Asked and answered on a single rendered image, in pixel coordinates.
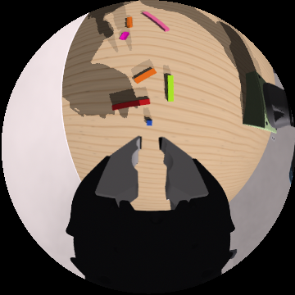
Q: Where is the lime green rod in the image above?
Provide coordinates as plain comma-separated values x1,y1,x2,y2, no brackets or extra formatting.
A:
167,75,174,102

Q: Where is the pink rod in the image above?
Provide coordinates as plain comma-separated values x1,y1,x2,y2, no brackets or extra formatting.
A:
143,11,170,32

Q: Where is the red rod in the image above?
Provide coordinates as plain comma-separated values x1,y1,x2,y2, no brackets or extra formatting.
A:
112,98,150,111

